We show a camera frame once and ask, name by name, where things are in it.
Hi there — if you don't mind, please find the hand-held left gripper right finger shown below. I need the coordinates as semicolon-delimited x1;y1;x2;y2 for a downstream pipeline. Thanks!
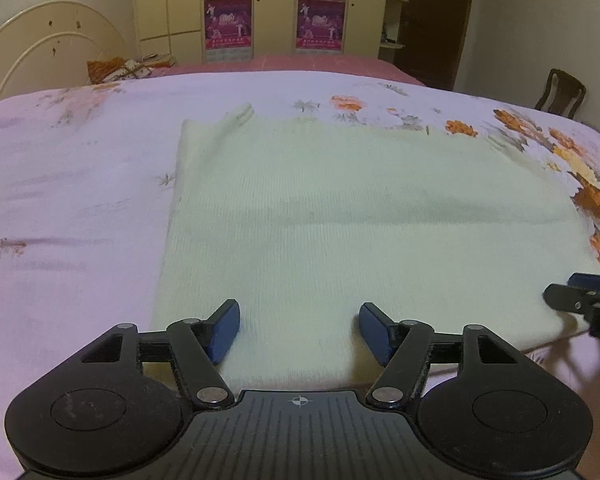
357;302;524;409

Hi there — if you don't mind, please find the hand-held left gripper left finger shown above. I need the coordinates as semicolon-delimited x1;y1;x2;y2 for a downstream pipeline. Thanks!
80;298;242;411

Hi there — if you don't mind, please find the pale green sweater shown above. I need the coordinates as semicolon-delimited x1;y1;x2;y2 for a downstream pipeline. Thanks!
150;102;600;391

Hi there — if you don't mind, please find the dark wooden chair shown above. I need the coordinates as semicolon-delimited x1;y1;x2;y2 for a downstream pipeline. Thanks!
533;67;587;121

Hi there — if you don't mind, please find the purple floral bed sheet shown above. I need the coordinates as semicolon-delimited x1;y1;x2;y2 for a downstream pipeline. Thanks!
0;70;600;480

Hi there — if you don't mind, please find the pink checked bed cover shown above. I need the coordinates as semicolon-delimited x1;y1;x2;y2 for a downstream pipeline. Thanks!
167;52;427;87

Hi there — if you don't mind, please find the orange patterned pillow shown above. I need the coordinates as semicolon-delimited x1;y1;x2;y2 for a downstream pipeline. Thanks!
87;57;157;84

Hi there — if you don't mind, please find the dark wooden door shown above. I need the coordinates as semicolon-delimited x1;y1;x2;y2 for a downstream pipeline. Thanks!
394;0;477;92

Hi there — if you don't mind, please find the cream corner shelf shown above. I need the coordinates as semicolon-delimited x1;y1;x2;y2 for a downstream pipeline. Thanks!
377;0;411;52

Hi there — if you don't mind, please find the cream wardrobe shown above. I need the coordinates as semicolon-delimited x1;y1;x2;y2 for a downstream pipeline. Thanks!
132;0;406;64

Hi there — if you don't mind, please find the cream arched headboard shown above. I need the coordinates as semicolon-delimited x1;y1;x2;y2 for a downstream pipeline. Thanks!
0;0;126;114

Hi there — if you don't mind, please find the purple wall poster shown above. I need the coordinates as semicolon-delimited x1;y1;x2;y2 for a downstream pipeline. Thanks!
203;0;255;52
295;0;346;54

